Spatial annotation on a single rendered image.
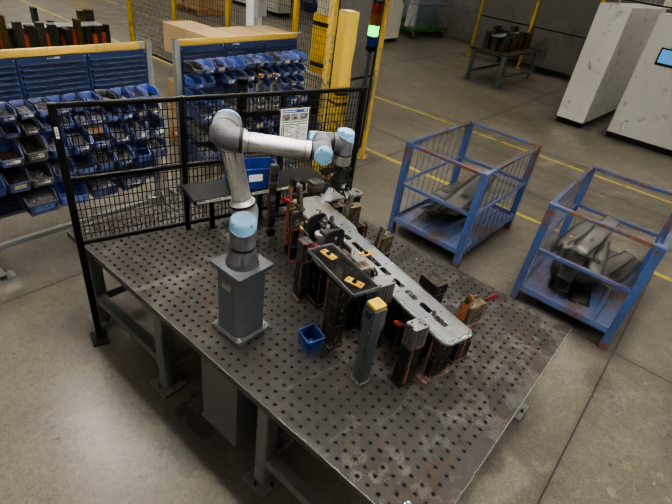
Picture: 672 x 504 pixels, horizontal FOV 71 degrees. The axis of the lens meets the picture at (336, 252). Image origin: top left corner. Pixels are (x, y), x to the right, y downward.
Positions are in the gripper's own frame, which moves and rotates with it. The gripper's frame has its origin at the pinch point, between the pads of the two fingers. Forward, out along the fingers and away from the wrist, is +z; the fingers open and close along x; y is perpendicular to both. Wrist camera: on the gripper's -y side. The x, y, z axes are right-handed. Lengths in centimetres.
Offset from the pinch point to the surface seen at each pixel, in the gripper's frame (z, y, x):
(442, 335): 36, 67, 15
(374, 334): 35, 51, -11
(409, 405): 66, 72, -2
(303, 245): 29.0, -11.0, -5.9
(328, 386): 66, 45, -26
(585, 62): 28, -264, 763
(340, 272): 20.0, 24.9, -11.7
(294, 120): 0, -98, 43
